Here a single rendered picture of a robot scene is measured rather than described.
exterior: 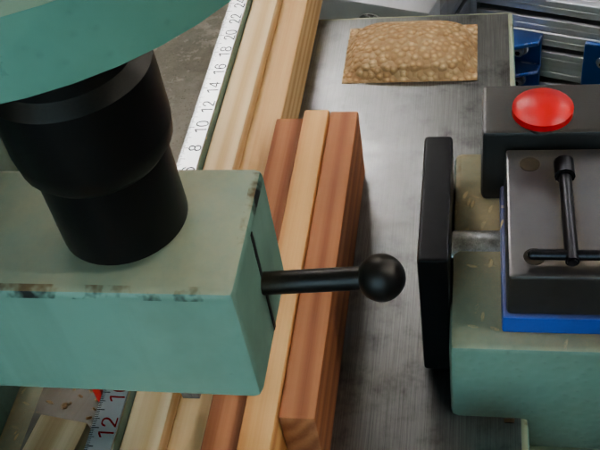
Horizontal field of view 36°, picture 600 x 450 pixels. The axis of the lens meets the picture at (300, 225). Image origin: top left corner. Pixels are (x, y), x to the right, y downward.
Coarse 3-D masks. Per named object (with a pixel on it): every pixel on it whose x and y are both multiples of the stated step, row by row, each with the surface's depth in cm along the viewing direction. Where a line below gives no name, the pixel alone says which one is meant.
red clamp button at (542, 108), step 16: (528, 96) 46; (544, 96) 46; (560, 96) 46; (512, 112) 46; (528, 112) 46; (544, 112) 45; (560, 112) 45; (528, 128) 46; (544, 128) 45; (560, 128) 45
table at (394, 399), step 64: (320, 64) 71; (512, 64) 68; (384, 128) 65; (448, 128) 64; (384, 192) 61; (384, 320) 53; (384, 384) 50; (448, 384) 50; (384, 448) 48; (448, 448) 47; (512, 448) 47; (576, 448) 50
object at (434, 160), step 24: (432, 144) 49; (432, 168) 48; (432, 192) 47; (432, 216) 46; (432, 240) 44; (456, 240) 49; (480, 240) 48; (432, 264) 44; (432, 288) 45; (432, 312) 46; (432, 336) 48; (432, 360) 49
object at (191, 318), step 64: (0, 192) 40; (192, 192) 38; (256, 192) 38; (0, 256) 37; (64, 256) 37; (192, 256) 36; (256, 256) 37; (0, 320) 37; (64, 320) 37; (128, 320) 36; (192, 320) 35; (256, 320) 38; (0, 384) 41; (64, 384) 40; (128, 384) 39; (192, 384) 39; (256, 384) 38
